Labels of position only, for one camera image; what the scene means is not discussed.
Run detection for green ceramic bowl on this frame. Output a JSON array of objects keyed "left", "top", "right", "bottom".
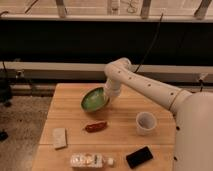
[{"left": 81, "top": 87, "right": 109, "bottom": 112}]

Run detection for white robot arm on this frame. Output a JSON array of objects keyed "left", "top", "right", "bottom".
[{"left": 104, "top": 58, "right": 213, "bottom": 171}]

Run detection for wooden table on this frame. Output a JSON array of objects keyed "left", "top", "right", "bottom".
[{"left": 32, "top": 83, "right": 175, "bottom": 171}]

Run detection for white paper cup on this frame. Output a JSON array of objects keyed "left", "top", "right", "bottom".
[{"left": 136, "top": 112, "right": 157, "bottom": 136}]

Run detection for white sponge block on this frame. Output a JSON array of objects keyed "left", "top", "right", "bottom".
[{"left": 53, "top": 128, "right": 67, "bottom": 149}]

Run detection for black smartphone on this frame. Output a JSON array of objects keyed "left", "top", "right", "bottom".
[{"left": 126, "top": 147, "right": 153, "bottom": 169}]

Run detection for clear plastic water bottle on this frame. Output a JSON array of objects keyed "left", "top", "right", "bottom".
[{"left": 70, "top": 153, "right": 115, "bottom": 168}]

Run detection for black cable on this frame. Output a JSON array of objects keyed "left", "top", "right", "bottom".
[{"left": 133, "top": 12, "right": 165, "bottom": 74}]

